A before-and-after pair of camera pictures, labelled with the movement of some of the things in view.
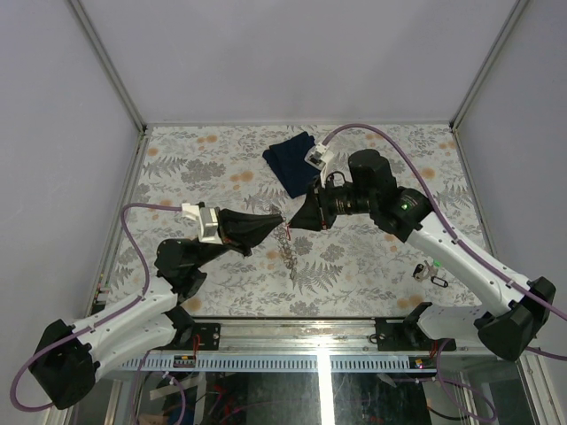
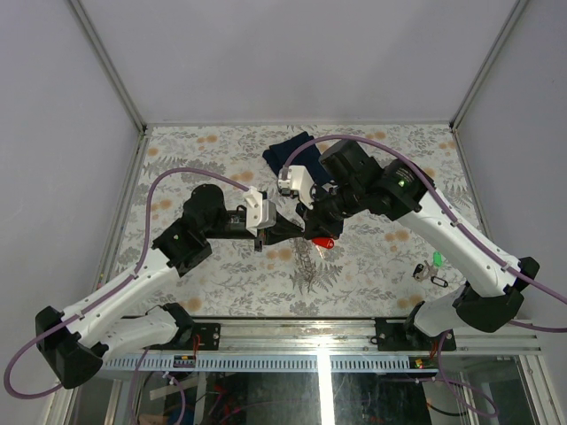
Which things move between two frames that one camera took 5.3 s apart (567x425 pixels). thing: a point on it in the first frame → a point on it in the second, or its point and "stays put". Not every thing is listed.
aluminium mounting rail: [290, 336] stays put
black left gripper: [240, 231] → [283, 230]
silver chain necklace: [287, 250] → [305, 266]
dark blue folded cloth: [288, 163] stays put
